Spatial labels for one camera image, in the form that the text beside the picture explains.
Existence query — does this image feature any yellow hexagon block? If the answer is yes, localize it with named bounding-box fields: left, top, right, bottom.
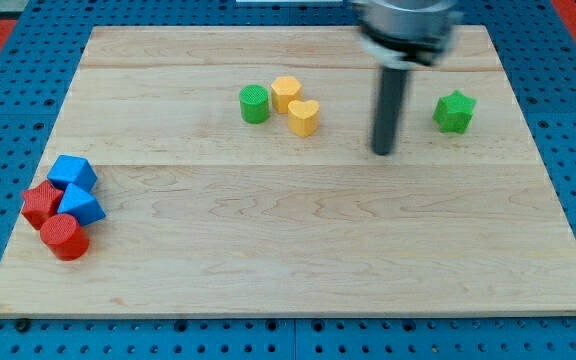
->
left=271, top=76, right=302, bottom=114

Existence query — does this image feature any green cylinder block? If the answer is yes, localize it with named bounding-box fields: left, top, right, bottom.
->
left=239, top=84, right=270, bottom=124

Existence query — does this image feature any yellow heart block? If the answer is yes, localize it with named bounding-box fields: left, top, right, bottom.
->
left=288, top=100, right=320, bottom=137

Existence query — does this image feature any green star block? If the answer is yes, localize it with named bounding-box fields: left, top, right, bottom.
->
left=432, top=90, right=477, bottom=134

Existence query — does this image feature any red star block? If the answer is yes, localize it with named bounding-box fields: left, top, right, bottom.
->
left=21, top=180, right=64, bottom=230

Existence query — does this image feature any blue cube block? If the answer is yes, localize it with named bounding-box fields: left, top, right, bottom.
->
left=47, top=154, right=97, bottom=192

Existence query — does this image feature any red cylinder block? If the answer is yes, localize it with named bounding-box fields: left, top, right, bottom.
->
left=39, top=213, right=90, bottom=261

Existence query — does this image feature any wooden board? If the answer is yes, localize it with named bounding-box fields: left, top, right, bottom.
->
left=0, top=26, right=576, bottom=319

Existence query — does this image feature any blue triangle block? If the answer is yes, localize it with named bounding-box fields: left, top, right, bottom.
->
left=57, top=184, right=106, bottom=226

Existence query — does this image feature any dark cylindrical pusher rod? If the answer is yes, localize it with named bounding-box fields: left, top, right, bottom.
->
left=371, top=66, right=408, bottom=156

